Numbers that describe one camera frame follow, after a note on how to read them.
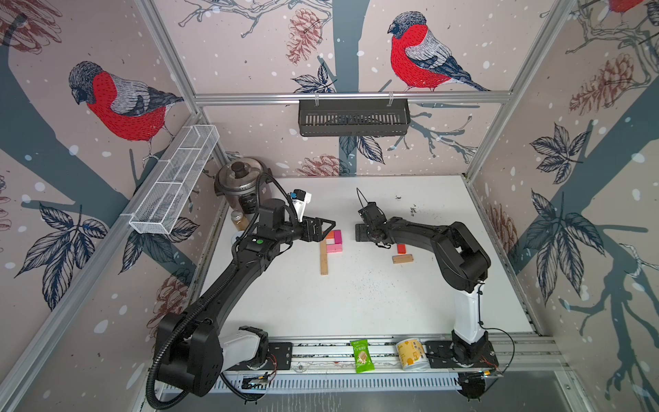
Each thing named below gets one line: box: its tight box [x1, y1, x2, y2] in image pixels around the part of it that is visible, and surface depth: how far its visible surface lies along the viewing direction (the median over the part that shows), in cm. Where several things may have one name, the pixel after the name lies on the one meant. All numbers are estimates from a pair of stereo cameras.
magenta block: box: [333, 229, 343, 245], surface depth 102 cm
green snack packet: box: [349, 339, 375, 374], surface depth 74 cm
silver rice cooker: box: [214, 157, 273, 215], surface depth 100 cm
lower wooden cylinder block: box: [392, 254, 414, 264], surface depth 96 cm
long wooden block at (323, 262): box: [320, 248, 329, 276], surface depth 94 cm
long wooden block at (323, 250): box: [320, 237, 327, 262], surface depth 98 cm
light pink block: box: [326, 243, 343, 254], surface depth 98 cm
